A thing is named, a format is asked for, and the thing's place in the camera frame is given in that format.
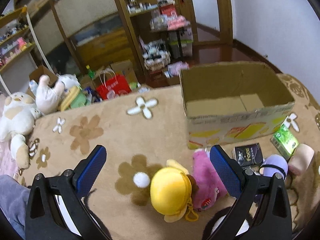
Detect lavender-haired plush doll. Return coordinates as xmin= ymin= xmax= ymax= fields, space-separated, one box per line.
xmin=259 ymin=154 xmax=289 ymax=180

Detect open cardboard box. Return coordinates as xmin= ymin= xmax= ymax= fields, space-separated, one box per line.
xmin=180 ymin=61 xmax=295 ymax=150

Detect green yellow plush toy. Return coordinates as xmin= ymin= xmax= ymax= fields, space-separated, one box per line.
xmin=58 ymin=86 xmax=87 ymax=112

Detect pink cylindrical plush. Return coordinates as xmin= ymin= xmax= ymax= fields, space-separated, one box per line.
xmin=288 ymin=144 xmax=315 ymax=176

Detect green glass bottle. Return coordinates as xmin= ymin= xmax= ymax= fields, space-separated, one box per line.
xmin=86 ymin=65 xmax=95 ymax=80

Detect brown cardboard box on floor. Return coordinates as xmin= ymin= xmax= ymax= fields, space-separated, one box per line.
xmin=26 ymin=66 xmax=57 ymax=99

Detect pale pink plush toy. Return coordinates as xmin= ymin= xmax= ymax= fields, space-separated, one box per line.
xmin=35 ymin=75 xmax=65 ymax=115

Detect large white bear plush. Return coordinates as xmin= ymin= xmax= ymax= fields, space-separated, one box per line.
xmin=1 ymin=92 xmax=42 ymax=169

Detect lace-trimmed storage basket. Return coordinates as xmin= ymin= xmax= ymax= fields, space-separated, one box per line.
xmin=143 ymin=42 xmax=171 ymax=72

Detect yellow round plush keychain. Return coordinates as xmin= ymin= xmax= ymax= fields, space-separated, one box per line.
xmin=150 ymin=159 xmax=199 ymax=223

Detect black side table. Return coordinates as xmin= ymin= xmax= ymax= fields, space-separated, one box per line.
xmin=151 ymin=25 xmax=193 ymax=59

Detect wooden door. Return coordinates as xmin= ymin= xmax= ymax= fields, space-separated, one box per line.
xmin=174 ymin=0 xmax=233 ymax=47

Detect person's grey trouser leg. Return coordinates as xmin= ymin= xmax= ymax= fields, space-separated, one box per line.
xmin=0 ymin=174 xmax=30 ymax=239

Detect clear plastic storage bin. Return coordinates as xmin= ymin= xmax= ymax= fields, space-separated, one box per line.
xmin=169 ymin=27 xmax=193 ymax=59

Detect green tissue pack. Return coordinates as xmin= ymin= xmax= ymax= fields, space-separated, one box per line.
xmin=271 ymin=124 xmax=299 ymax=161

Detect black tissue packet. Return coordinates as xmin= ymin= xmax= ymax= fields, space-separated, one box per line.
xmin=232 ymin=143 xmax=264 ymax=168

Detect pink plush bear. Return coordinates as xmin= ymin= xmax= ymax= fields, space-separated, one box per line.
xmin=192 ymin=148 xmax=227 ymax=210

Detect white toy display shelf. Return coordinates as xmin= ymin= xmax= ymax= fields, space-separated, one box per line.
xmin=1 ymin=5 xmax=53 ymax=95

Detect red paper shopping bag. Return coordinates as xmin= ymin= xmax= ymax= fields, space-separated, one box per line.
xmin=96 ymin=68 xmax=132 ymax=100

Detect wooden wardrobe cabinet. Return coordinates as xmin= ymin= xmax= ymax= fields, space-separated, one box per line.
xmin=13 ymin=0 xmax=176 ymax=81

